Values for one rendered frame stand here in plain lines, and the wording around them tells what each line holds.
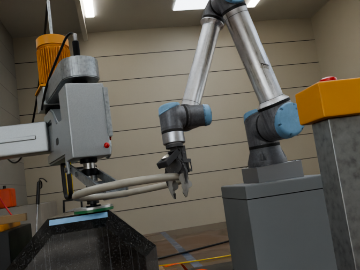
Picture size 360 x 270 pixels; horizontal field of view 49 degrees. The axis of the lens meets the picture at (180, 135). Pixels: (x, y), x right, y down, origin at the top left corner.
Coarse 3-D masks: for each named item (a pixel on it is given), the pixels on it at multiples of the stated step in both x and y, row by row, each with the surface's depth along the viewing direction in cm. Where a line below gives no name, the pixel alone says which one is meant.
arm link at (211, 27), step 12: (204, 12) 184; (204, 24) 184; (216, 24) 182; (204, 36) 181; (216, 36) 183; (204, 48) 179; (204, 60) 178; (192, 72) 178; (204, 72) 177; (192, 84) 175; (204, 84) 177; (192, 96) 174
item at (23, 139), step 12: (0, 132) 273; (12, 132) 273; (24, 132) 274; (36, 132) 274; (48, 132) 278; (0, 144) 272; (12, 144) 272; (24, 144) 273; (36, 144) 273; (48, 144) 275; (0, 156) 271; (12, 156) 275; (24, 156) 285
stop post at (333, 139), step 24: (312, 96) 87; (336, 96) 84; (312, 120) 88; (336, 120) 86; (336, 144) 85; (336, 168) 85; (336, 192) 86; (336, 216) 87; (336, 240) 88; (336, 264) 89
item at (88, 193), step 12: (120, 180) 142; (132, 180) 141; (144, 180) 142; (156, 180) 144; (168, 180) 148; (84, 192) 146; (96, 192) 143; (108, 192) 182; (120, 192) 184; (132, 192) 186; (144, 192) 186
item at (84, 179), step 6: (66, 168) 236; (72, 168) 234; (78, 168) 239; (72, 174) 235; (78, 174) 221; (84, 174) 214; (102, 174) 218; (84, 180) 210; (90, 180) 200; (102, 180) 219; (108, 180) 209; (114, 180) 200; (102, 192) 182; (114, 198) 183
